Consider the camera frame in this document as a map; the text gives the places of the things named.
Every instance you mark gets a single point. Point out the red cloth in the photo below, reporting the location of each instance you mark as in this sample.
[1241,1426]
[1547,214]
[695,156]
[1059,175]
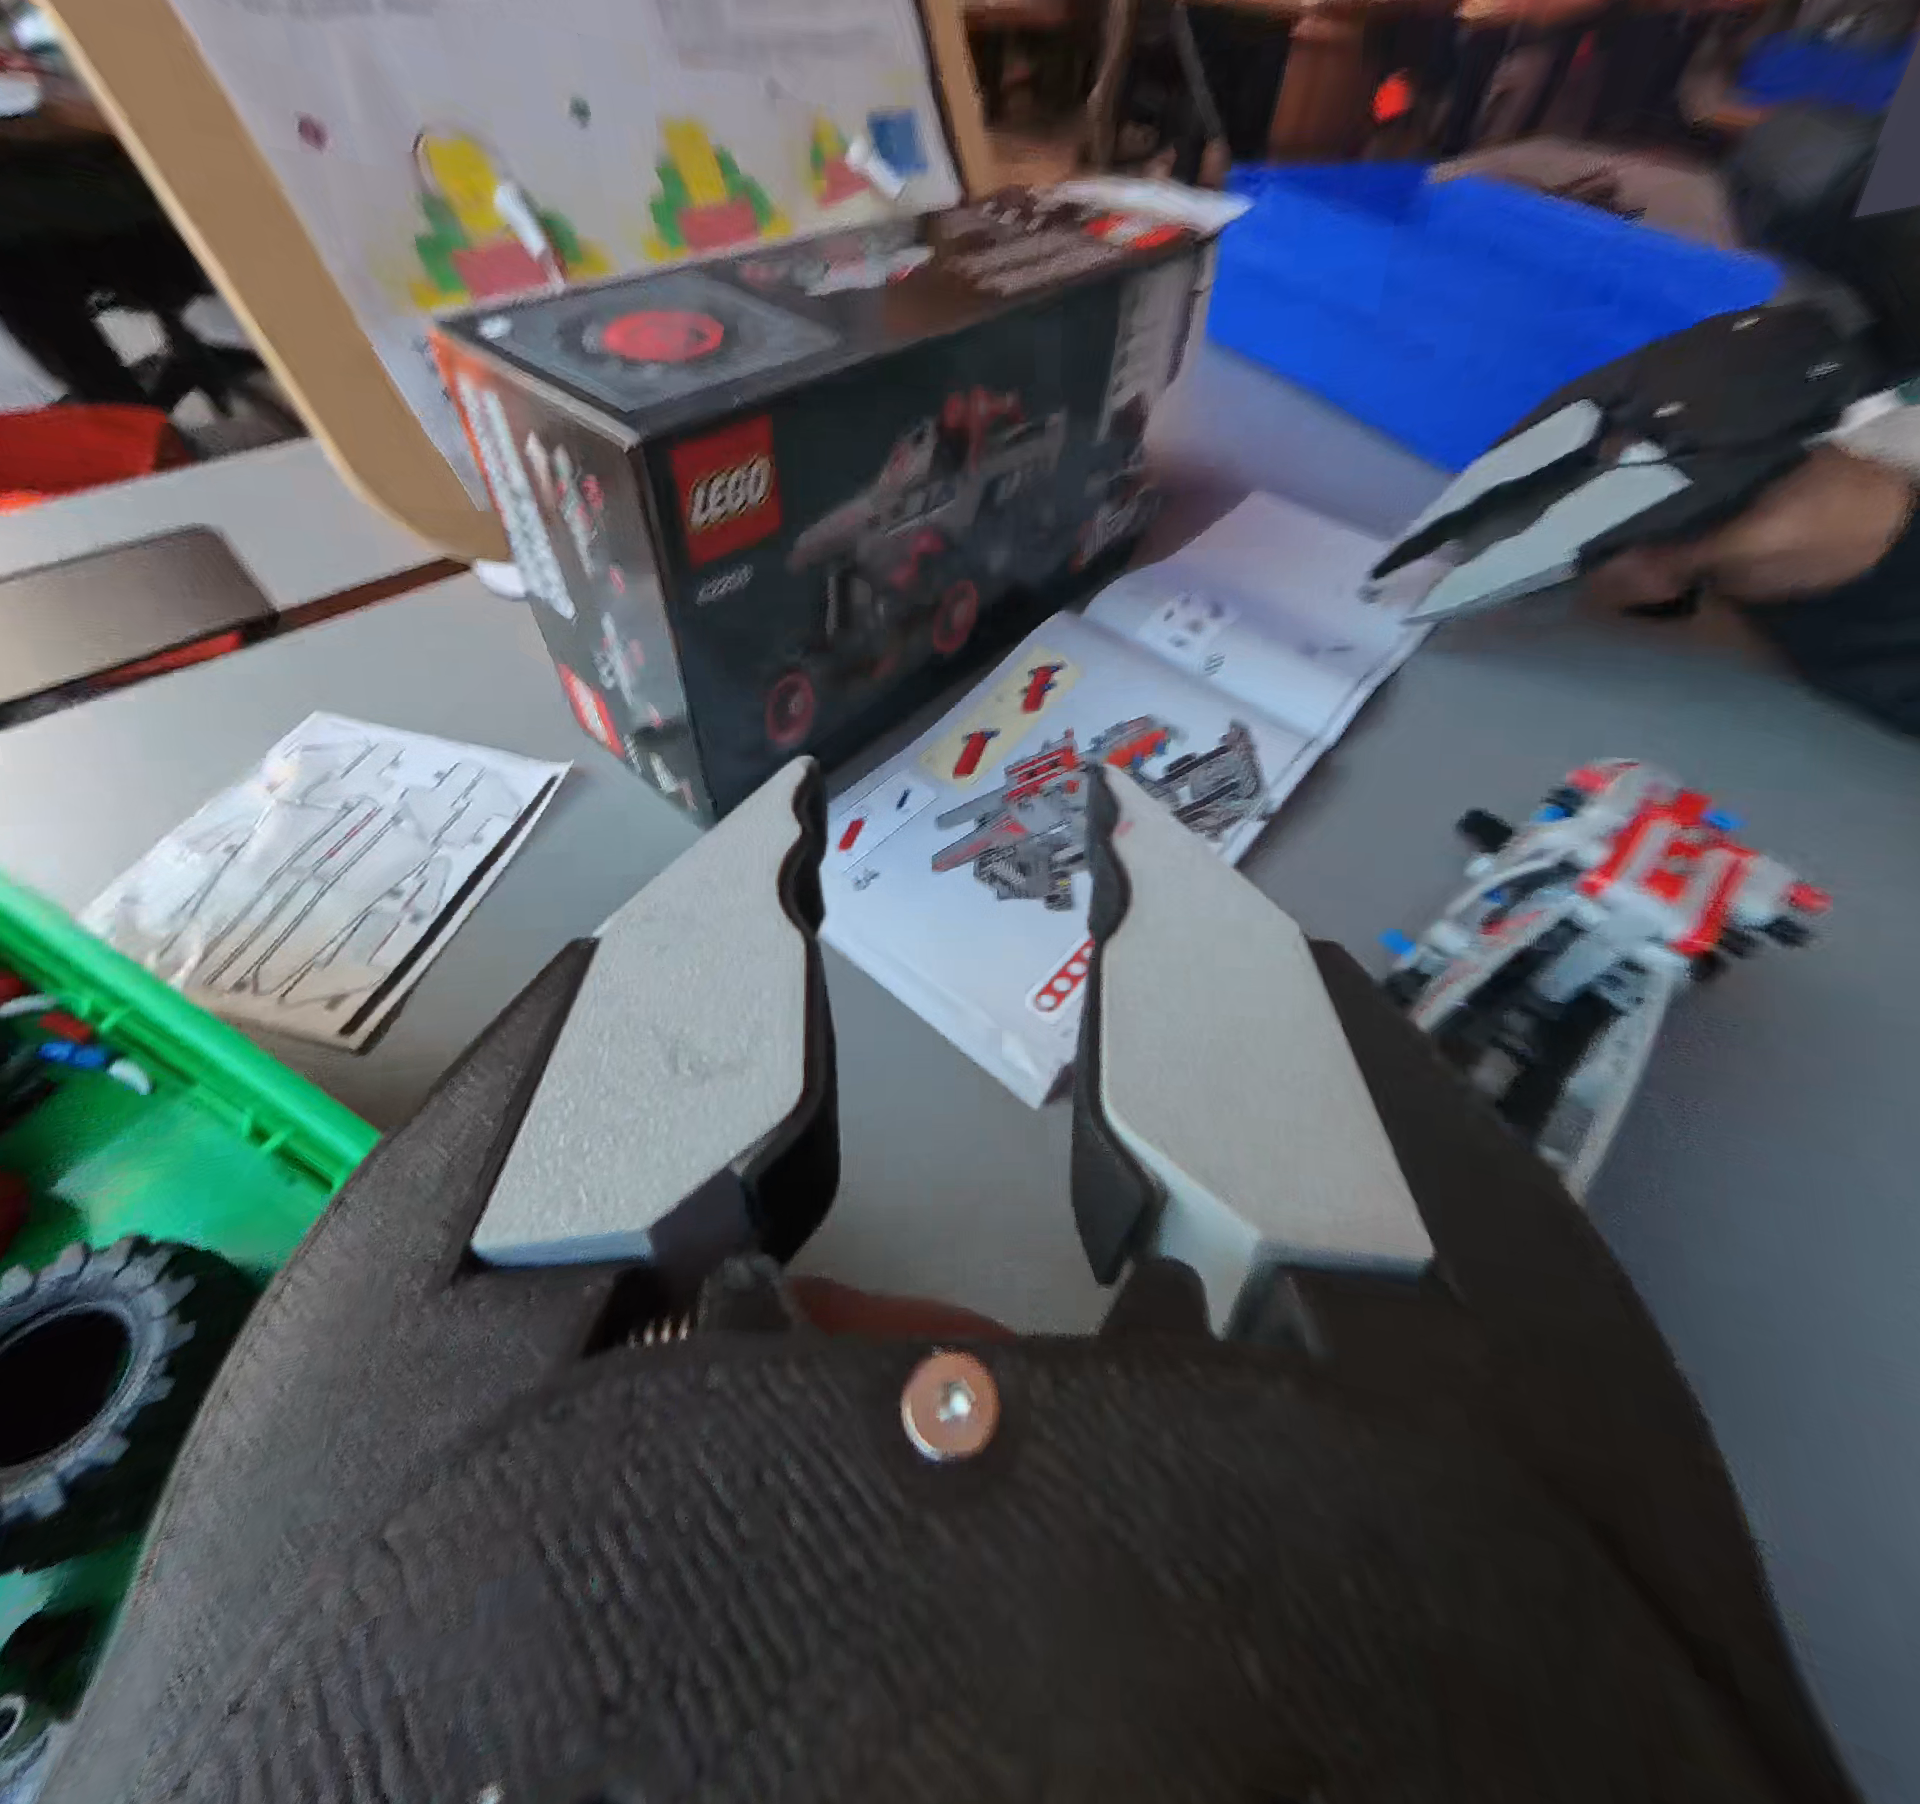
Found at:
[83,455]

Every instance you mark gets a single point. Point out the wooden board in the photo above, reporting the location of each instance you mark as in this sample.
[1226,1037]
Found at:
[196,276]

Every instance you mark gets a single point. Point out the green plastic parts tray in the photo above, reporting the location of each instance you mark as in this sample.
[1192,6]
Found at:
[180,1159]

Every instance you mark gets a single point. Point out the white printed instruction sheet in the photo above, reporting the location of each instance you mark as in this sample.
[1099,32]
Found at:
[570,48]

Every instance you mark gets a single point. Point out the black lego set box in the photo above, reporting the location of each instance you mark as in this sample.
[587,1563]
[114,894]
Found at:
[901,513]

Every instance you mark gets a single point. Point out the black rubber lego tire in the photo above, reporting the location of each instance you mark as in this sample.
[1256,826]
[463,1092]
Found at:
[144,1310]

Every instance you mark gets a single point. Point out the person's right forearm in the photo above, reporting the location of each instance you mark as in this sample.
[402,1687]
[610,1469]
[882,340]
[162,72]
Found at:
[1867,634]

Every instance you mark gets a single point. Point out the blue plastic bin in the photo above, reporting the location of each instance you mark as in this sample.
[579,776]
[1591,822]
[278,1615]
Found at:
[1471,305]

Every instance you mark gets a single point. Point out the white sticker sheet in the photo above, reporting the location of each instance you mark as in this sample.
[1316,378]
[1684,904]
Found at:
[323,876]

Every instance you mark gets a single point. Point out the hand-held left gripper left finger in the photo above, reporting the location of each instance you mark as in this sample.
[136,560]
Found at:
[661,1053]

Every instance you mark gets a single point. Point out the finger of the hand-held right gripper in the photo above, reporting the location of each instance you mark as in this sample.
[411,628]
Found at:
[1515,469]
[1560,537]

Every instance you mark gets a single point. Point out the lego instruction booklet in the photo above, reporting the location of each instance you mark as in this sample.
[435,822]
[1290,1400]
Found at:
[1201,664]

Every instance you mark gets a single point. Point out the white red lego truck model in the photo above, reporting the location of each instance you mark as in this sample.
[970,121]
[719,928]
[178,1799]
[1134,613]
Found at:
[1605,919]

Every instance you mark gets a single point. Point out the wooden background table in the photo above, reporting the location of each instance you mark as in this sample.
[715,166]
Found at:
[1320,18]

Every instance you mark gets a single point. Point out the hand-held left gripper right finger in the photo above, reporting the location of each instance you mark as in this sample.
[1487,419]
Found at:
[1244,1068]

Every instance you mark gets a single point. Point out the dark flat tablet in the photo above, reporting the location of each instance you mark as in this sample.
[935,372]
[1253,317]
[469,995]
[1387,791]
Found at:
[121,613]

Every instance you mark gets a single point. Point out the mixed small lego pieces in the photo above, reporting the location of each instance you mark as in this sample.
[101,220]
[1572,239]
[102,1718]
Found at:
[66,1050]

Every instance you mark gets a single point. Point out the person's right hand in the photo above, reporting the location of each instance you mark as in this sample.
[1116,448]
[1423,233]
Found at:
[1807,530]

